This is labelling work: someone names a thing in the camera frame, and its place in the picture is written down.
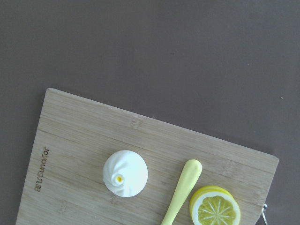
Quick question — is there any white steamed bun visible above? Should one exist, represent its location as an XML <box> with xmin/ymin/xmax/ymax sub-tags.
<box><xmin>103</xmin><ymin>150</ymin><xmax>148</xmax><ymax>197</ymax></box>

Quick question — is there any yellow plastic knife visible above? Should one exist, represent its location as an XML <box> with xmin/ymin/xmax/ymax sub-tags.
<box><xmin>161</xmin><ymin>159</ymin><xmax>203</xmax><ymax>225</ymax></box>

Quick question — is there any lemon half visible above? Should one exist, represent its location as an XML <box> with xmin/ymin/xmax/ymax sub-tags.
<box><xmin>189</xmin><ymin>186</ymin><xmax>241</xmax><ymax>225</ymax></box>

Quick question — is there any bamboo cutting board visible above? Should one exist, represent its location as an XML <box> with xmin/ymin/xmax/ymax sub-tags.
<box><xmin>16</xmin><ymin>88</ymin><xmax>278</xmax><ymax>225</ymax></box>

